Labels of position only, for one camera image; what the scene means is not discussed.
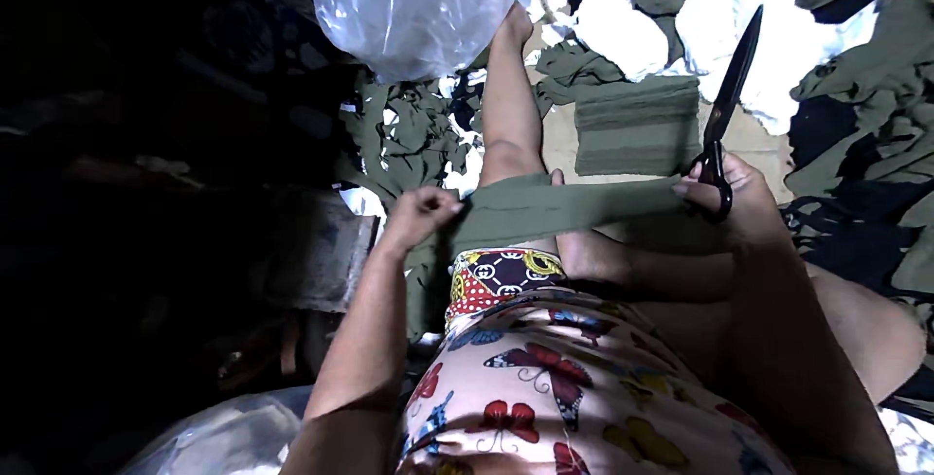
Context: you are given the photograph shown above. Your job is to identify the pile of green fabric scraps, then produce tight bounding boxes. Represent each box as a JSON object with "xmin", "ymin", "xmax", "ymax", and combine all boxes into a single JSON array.
[{"xmin": 337, "ymin": 66, "xmax": 488, "ymax": 206}]

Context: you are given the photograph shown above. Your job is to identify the long green fabric strip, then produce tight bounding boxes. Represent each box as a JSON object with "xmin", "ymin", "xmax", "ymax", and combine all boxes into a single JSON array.
[{"xmin": 406, "ymin": 173, "xmax": 733, "ymax": 342}]

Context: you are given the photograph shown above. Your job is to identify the person's legs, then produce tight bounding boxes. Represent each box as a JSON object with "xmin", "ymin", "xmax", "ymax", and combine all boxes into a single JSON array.
[{"xmin": 478, "ymin": 0, "xmax": 928, "ymax": 404}]

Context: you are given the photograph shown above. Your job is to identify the pile of white fabric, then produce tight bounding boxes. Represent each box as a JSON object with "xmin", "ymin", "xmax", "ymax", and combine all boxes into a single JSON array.
[{"xmin": 533, "ymin": 0, "xmax": 885, "ymax": 137}]

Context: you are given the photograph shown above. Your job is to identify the person's right hand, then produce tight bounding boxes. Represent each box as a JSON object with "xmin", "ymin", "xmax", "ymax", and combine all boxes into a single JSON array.
[{"xmin": 672, "ymin": 151, "xmax": 790, "ymax": 250}]

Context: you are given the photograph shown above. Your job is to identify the white patterned cloth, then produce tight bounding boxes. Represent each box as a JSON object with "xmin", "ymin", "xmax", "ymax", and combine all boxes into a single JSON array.
[{"xmin": 877, "ymin": 405, "xmax": 934, "ymax": 475}]

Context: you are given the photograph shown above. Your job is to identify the pile of green and black fabric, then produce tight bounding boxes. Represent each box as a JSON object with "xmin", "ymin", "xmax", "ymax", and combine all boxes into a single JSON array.
[{"xmin": 779, "ymin": 0, "xmax": 934, "ymax": 297}]

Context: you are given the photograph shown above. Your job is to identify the person's left forearm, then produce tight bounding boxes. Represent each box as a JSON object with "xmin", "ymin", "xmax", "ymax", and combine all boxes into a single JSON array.
[{"xmin": 279, "ymin": 244, "xmax": 408, "ymax": 475}]

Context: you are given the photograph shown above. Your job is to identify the grey worn box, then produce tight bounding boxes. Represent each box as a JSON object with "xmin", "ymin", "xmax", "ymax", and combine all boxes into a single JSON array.
[{"xmin": 257, "ymin": 189, "xmax": 380, "ymax": 314}]

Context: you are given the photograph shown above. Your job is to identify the black scissors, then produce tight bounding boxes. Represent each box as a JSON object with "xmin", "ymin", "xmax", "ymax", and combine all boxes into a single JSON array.
[{"xmin": 688, "ymin": 4, "xmax": 765, "ymax": 225}]

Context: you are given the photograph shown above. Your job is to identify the person's left hand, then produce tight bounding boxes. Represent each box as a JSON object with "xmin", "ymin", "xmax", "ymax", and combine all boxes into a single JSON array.
[{"xmin": 381, "ymin": 186, "xmax": 464, "ymax": 257}]

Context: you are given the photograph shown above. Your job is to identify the stack of folded green fabric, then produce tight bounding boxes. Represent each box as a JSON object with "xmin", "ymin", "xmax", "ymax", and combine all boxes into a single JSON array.
[{"xmin": 574, "ymin": 75, "xmax": 701, "ymax": 177}]

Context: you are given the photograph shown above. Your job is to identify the clear plastic bag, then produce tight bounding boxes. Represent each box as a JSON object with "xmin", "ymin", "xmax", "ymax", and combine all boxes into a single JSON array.
[
  {"xmin": 310, "ymin": 0, "xmax": 531, "ymax": 85},
  {"xmin": 118, "ymin": 385, "xmax": 315, "ymax": 475}
]

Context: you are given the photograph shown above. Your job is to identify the person's right forearm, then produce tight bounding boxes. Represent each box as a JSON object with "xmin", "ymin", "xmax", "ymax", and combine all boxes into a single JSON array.
[{"xmin": 730, "ymin": 230, "xmax": 897, "ymax": 475}]

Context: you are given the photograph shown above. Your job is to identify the person's body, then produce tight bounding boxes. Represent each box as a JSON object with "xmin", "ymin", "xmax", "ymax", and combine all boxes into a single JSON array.
[{"xmin": 396, "ymin": 246, "xmax": 796, "ymax": 475}]

